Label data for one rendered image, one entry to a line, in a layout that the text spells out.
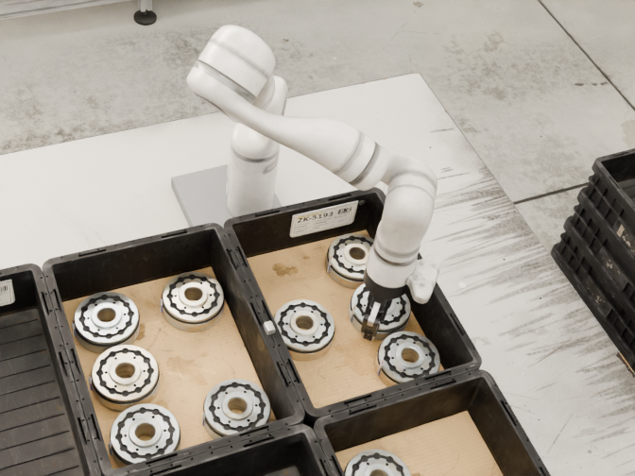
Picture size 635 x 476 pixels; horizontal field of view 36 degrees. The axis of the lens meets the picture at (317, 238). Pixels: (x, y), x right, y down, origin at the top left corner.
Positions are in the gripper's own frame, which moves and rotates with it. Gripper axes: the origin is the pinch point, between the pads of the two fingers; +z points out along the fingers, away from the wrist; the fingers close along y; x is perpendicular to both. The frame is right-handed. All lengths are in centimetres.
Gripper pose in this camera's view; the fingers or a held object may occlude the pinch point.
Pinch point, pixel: (374, 320)
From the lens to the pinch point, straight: 164.4
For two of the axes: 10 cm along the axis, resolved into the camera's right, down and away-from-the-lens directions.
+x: 9.3, 3.4, -1.3
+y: -3.4, 6.9, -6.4
